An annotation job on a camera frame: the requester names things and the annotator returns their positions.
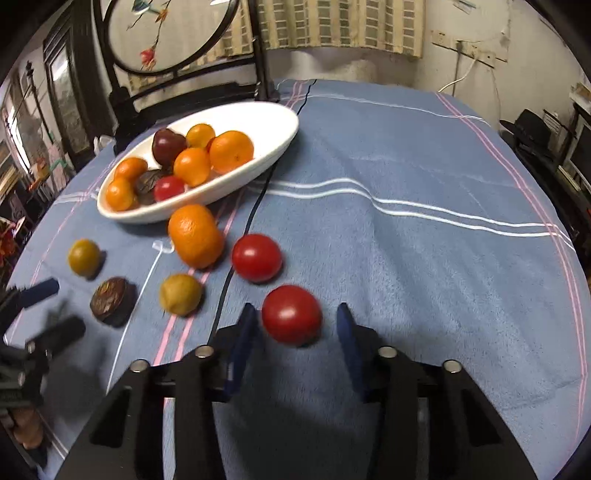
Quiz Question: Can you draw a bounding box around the yellow-orange kumquat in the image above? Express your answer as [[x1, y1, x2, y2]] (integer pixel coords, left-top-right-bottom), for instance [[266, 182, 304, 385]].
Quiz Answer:
[[185, 123, 216, 149]]

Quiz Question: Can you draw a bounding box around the green-yellow tangerine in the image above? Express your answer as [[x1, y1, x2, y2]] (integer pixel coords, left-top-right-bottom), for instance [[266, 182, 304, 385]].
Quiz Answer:
[[68, 239, 101, 278]]

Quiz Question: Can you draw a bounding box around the black hat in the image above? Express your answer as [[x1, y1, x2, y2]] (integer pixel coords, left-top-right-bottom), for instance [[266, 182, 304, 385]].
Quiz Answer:
[[499, 109, 555, 148]]

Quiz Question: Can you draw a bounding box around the dark wooden framed panel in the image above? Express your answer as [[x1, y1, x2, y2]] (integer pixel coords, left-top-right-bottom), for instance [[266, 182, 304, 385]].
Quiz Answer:
[[41, 9, 116, 158]]

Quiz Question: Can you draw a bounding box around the red cherry tomato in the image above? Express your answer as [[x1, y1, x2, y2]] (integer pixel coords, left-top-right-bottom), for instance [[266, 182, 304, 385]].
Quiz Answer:
[[231, 233, 283, 284], [261, 285, 323, 347], [154, 176, 187, 203]]

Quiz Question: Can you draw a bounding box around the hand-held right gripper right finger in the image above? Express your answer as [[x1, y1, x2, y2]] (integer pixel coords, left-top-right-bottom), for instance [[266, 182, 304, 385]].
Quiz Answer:
[[336, 302, 539, 480]]

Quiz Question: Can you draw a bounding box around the white oval plate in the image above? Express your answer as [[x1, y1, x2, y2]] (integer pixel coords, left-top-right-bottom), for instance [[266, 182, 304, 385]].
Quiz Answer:
[[96, 102, 300, 225]]

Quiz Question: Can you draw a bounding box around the thin black cable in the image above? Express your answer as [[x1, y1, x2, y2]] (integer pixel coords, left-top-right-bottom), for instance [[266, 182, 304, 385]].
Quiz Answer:
[[210, 79, 319, 342]]

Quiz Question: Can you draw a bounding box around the wall socket strip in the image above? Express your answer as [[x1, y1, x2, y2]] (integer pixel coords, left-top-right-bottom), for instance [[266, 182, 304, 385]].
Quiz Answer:
[[431, 30, 509, 63]]

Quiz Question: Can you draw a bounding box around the round embroidered bird screen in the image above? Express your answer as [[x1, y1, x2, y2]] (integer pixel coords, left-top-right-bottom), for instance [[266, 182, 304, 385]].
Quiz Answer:
[[88, 0, 282, 153]]

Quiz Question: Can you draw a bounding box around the blue striped tablecloth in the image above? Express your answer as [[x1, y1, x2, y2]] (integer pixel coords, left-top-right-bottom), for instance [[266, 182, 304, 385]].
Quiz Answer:
[[4, 78, 587, 480]]

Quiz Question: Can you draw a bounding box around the large orange mandarin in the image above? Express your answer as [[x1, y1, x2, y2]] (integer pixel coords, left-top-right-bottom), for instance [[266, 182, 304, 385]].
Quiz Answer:
[[209, 130, 255, 175]]

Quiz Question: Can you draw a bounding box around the dark wrinkled passion fruit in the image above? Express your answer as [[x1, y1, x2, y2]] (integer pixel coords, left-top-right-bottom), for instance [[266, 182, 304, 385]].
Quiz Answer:
[[134, 169, 169, 206], [89, 277, 137, 326]]

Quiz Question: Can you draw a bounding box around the dark red plum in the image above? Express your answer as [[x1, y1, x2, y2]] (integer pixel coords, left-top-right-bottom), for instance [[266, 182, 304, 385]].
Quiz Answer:
[[152, 128, 188, 167]]

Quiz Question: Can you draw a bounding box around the checked beige curtain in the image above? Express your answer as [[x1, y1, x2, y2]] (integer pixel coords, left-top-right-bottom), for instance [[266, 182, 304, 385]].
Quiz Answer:
[[124, 0, 426, 90]]

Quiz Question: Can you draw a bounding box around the white power cable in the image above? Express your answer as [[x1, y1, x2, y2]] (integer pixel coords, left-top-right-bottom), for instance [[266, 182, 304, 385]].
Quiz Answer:
[[438, 44, 478, 93]]

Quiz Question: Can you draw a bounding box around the person's left hand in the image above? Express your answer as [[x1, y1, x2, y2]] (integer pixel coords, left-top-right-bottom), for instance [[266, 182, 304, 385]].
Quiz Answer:
[[9, 406, 47, 450]]

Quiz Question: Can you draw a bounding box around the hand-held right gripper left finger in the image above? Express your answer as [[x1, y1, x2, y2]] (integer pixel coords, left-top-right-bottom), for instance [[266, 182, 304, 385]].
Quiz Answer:
[[55, 302, 259, 480]]

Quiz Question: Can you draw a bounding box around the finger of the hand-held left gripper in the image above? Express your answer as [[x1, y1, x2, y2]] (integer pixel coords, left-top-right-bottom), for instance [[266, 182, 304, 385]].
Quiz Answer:
[[0, 278, 61, 317], [25, 316, 87, 365]]

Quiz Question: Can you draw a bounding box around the small yellow fruit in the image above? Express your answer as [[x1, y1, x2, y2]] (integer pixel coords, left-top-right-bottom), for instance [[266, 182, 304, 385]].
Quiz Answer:
[[159, 274, 203, 317]]

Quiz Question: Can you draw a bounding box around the small orange mandarin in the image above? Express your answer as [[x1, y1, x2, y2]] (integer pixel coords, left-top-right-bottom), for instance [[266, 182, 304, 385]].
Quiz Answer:
[[105, 177, 138, 212], [113, 157, 149, 182], [173, 148, 212, 188], [167, 203, 226, 270]]

